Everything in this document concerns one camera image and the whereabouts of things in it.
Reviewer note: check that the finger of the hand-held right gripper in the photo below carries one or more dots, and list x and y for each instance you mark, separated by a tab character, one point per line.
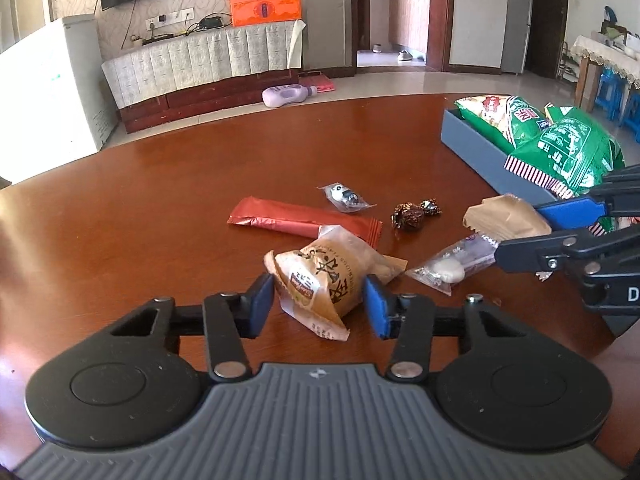
570	212
540	255

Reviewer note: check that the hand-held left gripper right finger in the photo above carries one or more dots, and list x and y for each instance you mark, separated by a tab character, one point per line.
375	305

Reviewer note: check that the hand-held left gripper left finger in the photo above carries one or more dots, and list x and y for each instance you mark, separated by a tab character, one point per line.
260	305

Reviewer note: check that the plain tan snack packet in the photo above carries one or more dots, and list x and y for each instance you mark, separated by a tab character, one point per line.
500	217

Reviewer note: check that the green striped-edge snack bag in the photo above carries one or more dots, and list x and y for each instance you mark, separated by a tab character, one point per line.
570	155

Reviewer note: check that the tan pastry packet black print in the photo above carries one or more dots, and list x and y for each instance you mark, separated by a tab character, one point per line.
320	280

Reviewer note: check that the clear packet white candy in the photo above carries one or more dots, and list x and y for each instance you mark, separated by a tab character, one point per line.
450	270

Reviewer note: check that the long red snack packet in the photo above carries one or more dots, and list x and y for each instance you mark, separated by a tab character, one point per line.
280	215

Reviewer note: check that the brown foil candy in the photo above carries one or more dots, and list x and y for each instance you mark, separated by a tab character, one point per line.
431	206
407	217

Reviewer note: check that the clear panda candy packet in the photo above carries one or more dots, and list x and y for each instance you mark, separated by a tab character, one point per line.
342	195

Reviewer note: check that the green snack bag red label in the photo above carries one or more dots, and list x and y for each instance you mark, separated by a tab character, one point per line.
500	120

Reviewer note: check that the grey blue box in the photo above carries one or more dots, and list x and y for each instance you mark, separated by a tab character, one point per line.
470	140

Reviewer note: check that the blue plastic stool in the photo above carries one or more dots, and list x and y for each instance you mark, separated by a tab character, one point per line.
632	115
610	92

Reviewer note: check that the side table lace cloth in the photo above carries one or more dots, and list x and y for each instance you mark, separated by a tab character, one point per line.
605	60

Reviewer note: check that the purple plastic bottle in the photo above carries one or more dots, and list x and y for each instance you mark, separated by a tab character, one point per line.
285	96

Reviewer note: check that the dark wooden television cabinet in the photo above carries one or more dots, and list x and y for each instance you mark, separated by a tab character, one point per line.
200	102

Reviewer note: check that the silver refrigerator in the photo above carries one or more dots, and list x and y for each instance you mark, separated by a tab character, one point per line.
490	15

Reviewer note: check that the grey slippers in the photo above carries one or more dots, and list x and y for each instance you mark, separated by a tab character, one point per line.
410	56

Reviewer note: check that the red floor mat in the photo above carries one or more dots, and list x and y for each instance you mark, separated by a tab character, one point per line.
320	82

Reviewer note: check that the wooden kitchen cabinet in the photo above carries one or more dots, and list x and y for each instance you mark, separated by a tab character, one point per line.
410	20

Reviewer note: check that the TV bench with cloth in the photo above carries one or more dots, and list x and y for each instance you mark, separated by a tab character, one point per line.
200	60

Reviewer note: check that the black router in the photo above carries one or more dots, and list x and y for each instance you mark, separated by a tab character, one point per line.
211	23

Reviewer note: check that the white chest freezer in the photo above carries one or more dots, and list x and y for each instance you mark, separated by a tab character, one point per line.
50	95

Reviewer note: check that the white wall sockets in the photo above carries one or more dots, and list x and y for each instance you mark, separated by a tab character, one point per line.
172	16

